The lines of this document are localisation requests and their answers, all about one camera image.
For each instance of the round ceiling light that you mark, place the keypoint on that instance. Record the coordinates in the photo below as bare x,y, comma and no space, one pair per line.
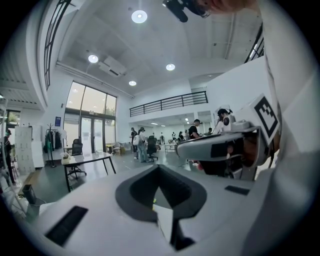
93,58
139,16
170,67
132,83

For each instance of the white ceiling air conditioner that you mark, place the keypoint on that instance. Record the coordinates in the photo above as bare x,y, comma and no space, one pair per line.
112,66

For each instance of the tall glass entrance doors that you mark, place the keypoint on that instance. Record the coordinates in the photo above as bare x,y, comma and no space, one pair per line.
92,117

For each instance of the white table with black legs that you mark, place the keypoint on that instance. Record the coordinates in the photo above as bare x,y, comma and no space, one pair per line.
86,158

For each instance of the black stair railing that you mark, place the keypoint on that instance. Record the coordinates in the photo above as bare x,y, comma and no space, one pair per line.
255,47

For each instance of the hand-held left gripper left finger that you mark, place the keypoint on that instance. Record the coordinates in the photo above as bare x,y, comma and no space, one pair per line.
95,212

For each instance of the black waste bin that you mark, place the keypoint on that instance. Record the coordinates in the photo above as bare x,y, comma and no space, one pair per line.
29,193

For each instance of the black head-worn camera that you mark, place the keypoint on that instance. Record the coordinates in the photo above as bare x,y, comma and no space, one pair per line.
178,11

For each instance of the black office chair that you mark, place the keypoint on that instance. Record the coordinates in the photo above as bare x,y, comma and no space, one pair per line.
77,147
151,146

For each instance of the blue wall sign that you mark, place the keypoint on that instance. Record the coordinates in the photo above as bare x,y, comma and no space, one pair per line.
58,121

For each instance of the person's right hand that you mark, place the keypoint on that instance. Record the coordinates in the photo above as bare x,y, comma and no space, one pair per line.
250,150

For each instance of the black balcony railing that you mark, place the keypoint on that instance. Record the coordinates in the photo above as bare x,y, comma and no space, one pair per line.
161,104

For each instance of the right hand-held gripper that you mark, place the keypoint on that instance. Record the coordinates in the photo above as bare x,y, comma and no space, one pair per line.
197,147

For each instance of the white cabinet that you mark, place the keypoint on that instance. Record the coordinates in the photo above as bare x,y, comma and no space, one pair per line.
25,150

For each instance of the black coat rack with clothes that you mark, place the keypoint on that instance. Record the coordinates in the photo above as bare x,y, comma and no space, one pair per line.
52,141

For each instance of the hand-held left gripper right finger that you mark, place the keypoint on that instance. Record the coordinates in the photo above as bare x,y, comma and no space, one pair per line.
220,215

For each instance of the black curved mezzanine railing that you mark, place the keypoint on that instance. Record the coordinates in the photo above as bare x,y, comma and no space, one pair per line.
46,62

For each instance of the small potted plant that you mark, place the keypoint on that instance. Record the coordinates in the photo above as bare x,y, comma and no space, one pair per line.
66,156

